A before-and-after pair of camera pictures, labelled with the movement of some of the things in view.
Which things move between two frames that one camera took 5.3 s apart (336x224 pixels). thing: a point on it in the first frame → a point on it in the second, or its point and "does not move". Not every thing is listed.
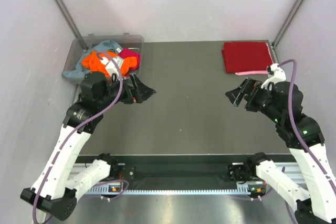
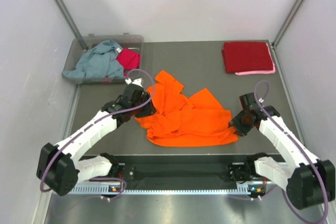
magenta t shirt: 126,53 does not move
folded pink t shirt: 265,72 does not move
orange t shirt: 93,64 → 182,120
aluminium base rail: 168,170 does not move
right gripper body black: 256,98 → 241,124
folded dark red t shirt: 245,56 does not move
